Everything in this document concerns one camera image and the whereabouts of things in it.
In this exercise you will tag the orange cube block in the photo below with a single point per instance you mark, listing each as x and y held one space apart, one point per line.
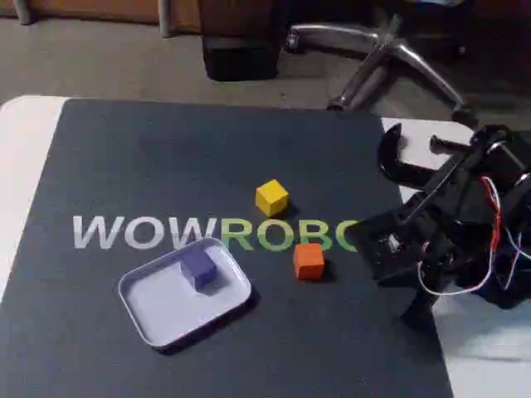
309 261

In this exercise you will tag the yellow cube block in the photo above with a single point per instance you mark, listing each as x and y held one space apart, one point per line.
271 199

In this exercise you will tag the pale metal rectangular tray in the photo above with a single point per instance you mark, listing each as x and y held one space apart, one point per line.
157 307

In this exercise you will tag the black table clamp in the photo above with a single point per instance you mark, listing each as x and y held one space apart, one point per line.
398 166

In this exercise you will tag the chrome office chair base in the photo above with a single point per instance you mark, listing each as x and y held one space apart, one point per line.
398 54

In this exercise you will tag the purple cube block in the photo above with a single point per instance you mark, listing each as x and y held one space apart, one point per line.
200 269

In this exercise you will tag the black box on floor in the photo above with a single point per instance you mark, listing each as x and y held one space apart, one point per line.
240 58

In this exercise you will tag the dark brown wooden cabinet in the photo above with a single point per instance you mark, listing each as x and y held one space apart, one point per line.
240 16

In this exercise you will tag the black WOWROBO printed mat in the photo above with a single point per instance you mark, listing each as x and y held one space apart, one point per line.
124 166

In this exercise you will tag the grey metal furniture leg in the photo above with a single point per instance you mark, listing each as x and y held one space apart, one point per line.
166 18
22 10

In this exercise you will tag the black square camera board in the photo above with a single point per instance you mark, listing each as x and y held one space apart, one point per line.
381 244

